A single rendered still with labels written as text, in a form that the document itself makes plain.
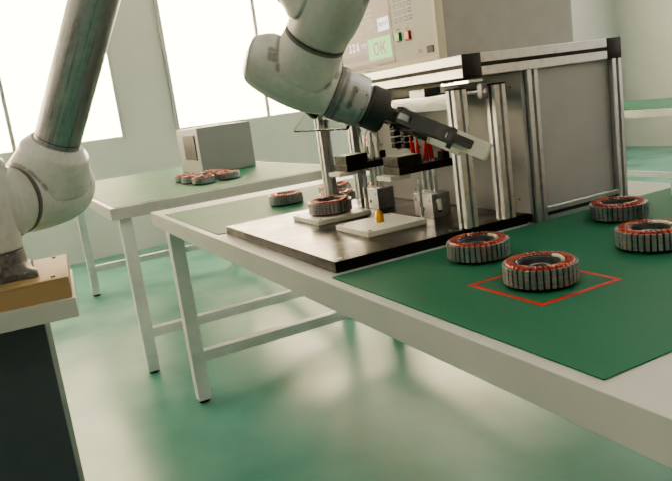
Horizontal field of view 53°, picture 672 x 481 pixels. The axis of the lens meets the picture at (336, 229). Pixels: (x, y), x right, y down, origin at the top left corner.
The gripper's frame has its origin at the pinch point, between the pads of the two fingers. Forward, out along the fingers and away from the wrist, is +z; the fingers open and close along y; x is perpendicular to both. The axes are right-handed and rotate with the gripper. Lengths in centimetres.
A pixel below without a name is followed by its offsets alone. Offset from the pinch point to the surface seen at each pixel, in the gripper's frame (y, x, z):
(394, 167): -32.1, -7.7, -3.4
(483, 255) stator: 5.4, -16.4, 7.9
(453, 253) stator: 1.9, -18.2, 4.1
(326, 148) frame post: -75, -10, -13
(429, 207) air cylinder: -33.7, -13.2, 8.1
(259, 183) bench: -190, -36, -20
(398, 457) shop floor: -67, -87, 40
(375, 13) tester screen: -48, 24, -18
